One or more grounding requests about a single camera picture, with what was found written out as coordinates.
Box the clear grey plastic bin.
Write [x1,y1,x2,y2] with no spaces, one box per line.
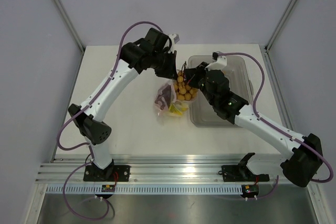
[188,55,254,128]

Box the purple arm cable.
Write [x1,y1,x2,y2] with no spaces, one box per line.
[212,52,331,201]
[57,21,165,221]

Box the right small circuit board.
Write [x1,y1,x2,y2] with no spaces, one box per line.
[242,185,259,197]

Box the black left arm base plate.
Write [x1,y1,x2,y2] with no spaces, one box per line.
[83,165,130,182]

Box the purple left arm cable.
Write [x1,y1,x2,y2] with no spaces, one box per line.
[57,21,165,221]

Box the brown longan bunch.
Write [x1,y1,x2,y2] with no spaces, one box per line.
[173,61,198,102]

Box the clear red-dotted zip bag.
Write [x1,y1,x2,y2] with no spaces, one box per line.
[154,76,198,117]

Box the right aluminium frame post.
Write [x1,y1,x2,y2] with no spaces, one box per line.
[265,0,299,53]

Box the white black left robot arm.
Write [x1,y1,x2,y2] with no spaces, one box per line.
[68,28,179,182]

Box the small circuit board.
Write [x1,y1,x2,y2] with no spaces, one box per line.
[101,185,116,193]
[242,185,259,197]

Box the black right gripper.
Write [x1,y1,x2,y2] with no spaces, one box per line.
[185,62,216,106]

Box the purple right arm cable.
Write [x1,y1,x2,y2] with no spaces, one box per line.
[212,52,331,201]

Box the yellow banana bunch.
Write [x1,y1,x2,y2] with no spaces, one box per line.
[168,100,189,117]

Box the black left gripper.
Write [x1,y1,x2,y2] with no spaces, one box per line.
[150,49,178,80]

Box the aluminium mounting rail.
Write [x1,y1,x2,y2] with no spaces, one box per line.
[36,154,320,196]

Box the left aluminium frame post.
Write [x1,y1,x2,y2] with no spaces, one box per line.
[51,0,86,55]

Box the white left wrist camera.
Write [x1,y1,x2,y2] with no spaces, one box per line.
[169,34,180,52]

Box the left small circuit board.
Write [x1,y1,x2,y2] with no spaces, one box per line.
[101,185,116,193]

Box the aluminium frame post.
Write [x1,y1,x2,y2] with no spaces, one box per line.
[265,0,299,53]
[51,0,86,55]

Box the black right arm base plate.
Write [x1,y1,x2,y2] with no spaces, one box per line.
[218,165,270,182]

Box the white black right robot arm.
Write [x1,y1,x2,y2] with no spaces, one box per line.
[184,62,323,187]

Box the red grape bunch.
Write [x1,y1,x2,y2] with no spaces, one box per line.
[154,86,173,111]

